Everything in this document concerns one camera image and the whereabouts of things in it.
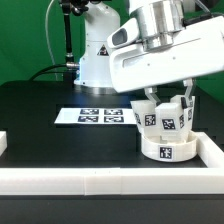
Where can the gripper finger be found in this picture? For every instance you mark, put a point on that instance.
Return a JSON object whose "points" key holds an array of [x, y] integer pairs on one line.
{"points": [[153, 99], [186, 99]]}

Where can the white round stool seat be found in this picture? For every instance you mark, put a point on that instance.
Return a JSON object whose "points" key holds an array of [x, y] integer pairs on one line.
{"points": [[171, 151]]}

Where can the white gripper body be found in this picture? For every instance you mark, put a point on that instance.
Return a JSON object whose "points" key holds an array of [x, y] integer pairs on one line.
{"points": [[197, 50]]}

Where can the white U-shaped fence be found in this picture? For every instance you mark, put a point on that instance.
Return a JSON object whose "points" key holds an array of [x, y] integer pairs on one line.
{"points": [[121, 181]]}

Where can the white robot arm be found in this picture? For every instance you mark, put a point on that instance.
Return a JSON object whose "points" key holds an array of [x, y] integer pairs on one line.
{"points": [[156, 46]]}

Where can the paper sheet with markers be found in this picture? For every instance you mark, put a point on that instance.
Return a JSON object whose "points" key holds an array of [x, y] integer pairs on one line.
{"points": [[96, 116]]}

